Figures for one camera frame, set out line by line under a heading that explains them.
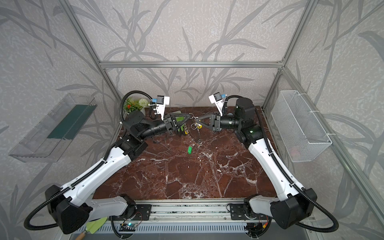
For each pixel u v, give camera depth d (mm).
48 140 642
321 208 355
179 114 578
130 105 1017
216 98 556
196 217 732
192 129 575
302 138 617
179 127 579
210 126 568
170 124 525
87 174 423
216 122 539
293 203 373
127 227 718
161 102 534
